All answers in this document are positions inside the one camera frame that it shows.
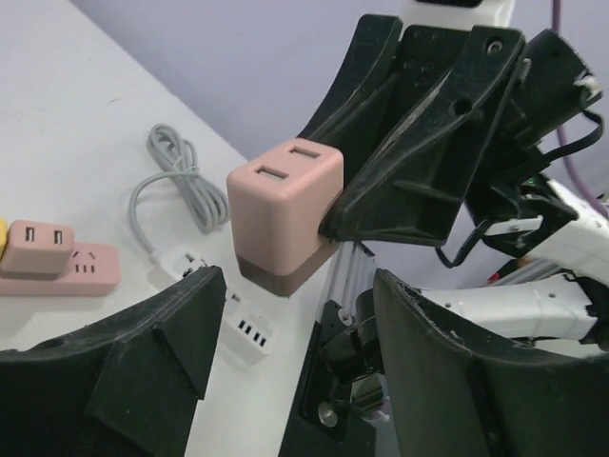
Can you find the white power strip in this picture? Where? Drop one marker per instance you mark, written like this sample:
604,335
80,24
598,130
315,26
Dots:
247,331

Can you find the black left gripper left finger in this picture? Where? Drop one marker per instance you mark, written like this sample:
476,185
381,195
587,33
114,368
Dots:
127,385

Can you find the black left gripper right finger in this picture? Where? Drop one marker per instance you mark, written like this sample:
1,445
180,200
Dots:
458,389

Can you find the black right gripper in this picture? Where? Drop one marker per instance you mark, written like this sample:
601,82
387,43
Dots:
431,121

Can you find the yellow USB charger plug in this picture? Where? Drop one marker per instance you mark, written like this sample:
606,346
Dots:
4,229

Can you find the pink USB charger plug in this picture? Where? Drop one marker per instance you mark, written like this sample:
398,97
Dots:
36,249

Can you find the pink power strip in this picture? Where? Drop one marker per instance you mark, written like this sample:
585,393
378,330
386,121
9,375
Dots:
92,270

